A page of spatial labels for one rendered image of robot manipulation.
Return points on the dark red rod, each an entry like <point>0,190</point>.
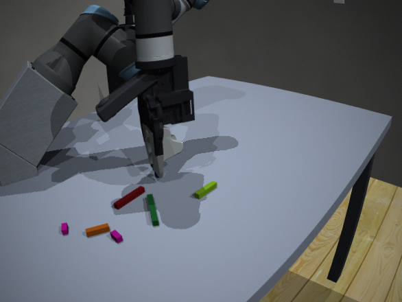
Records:
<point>129,197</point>

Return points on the magenta rod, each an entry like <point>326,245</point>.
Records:
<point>116,236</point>
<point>65,229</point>

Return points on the orange rod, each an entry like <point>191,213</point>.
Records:
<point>96,230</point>

